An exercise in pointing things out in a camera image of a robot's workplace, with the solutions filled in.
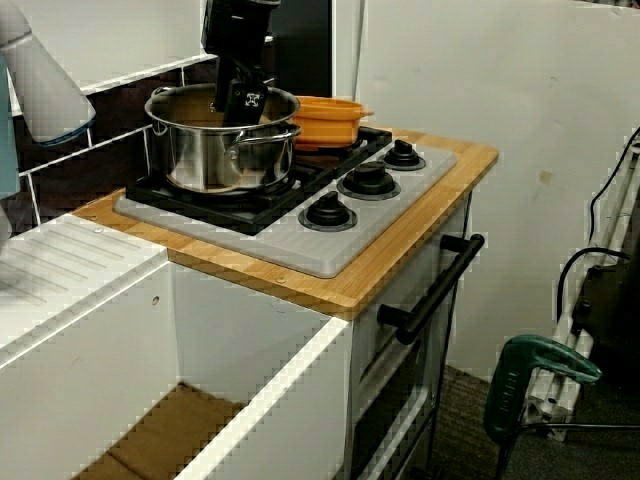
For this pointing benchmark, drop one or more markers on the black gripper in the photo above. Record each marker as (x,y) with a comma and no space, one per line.
(240,67)

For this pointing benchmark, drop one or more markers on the stainless steel pot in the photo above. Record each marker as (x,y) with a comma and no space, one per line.
(200,160)

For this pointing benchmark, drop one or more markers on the orange plastic pot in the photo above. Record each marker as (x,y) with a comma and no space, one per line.
(325,125)

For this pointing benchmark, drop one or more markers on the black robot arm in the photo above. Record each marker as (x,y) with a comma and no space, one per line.
(240,25)

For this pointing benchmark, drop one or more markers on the dark side panel board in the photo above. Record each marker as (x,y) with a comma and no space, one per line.
(305,50)

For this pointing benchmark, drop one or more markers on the black burner grate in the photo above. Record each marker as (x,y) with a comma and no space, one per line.
(380,137)
(200,212)

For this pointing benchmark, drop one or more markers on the black stove knob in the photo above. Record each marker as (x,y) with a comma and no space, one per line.
(369,180)
(402,152)
(327,212)

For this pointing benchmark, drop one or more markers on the grey stove top plate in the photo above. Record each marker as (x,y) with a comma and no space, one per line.
(310,250)

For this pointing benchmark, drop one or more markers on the teal plastic bin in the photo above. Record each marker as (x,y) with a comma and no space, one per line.
(6,150)

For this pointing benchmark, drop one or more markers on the wooden stove countertop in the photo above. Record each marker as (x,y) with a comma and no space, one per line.
(400,260)

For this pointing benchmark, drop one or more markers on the white toy oven cabinet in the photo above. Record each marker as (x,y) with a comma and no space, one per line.
(367,360)

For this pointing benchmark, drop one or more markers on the green clamp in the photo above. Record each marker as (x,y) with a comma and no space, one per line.
(505,400)

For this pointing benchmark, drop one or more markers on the black device box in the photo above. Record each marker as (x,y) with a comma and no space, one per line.
(615,310)

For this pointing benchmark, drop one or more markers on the aluminium frame rail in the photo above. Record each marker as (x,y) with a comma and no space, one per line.
(612,220)

